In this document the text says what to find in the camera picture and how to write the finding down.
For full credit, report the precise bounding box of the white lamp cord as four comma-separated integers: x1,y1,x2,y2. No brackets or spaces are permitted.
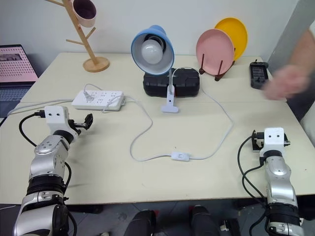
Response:
85,66,234,163

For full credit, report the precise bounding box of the pink plate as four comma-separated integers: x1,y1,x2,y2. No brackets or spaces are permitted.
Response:
196,29,235,75

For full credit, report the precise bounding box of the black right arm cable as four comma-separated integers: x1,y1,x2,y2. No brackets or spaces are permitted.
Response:
237,136,269,236

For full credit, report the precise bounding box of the wooden mug tree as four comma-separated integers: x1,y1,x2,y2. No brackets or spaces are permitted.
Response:
44,0,111,73

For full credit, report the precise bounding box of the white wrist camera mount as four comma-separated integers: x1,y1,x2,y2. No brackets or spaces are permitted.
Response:
44,106,81,138
260,127,288,158

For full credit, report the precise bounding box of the black rectangular device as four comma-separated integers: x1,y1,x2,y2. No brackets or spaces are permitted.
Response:
249,59,270,90

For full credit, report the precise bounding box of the dark wooden plate rack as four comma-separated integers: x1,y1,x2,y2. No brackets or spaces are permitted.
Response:
198,53,236,82

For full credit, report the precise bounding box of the blue desk lamp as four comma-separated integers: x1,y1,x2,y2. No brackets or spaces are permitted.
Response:
130,24,180,114

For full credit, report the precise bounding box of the dark rounded shape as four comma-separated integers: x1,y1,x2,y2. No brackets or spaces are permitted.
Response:
124,209,158,236
189,205,222,236

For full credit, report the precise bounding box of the white light bulb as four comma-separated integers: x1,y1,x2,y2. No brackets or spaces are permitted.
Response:
141,39,163,65

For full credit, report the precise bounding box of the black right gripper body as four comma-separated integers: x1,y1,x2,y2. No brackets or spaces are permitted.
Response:
251,130,266,152

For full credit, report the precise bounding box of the white inline cord switch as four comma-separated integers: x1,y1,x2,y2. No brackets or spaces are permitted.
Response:
171,151,190,162

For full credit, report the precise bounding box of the black plastic case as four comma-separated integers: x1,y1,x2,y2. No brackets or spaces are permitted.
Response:
143,68,201,98

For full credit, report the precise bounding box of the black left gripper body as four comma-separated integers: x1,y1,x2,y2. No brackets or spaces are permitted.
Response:
68,118,87,135

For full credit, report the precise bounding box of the pink mug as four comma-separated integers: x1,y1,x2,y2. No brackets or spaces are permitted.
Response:
72,0,97,28

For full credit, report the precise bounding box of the white power strip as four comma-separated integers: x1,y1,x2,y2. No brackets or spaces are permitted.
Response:
71,89,126,111

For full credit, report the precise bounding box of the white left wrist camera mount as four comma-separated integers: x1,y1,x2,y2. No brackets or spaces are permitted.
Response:
44,106,81,138

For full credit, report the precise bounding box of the person's bare hand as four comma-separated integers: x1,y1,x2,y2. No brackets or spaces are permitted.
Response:
261,64,311,101

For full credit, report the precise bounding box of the laptop with pink screen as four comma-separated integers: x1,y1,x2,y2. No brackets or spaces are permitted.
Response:
0,44,39,119

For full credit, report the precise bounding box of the yellow plate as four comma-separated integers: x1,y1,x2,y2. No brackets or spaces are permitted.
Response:
214,17,248,62

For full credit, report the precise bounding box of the white power strip cord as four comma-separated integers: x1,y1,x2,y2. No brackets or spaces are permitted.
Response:
7,98,76,118

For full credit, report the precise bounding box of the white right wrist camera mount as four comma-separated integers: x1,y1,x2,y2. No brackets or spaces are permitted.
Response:
260,127,288,158

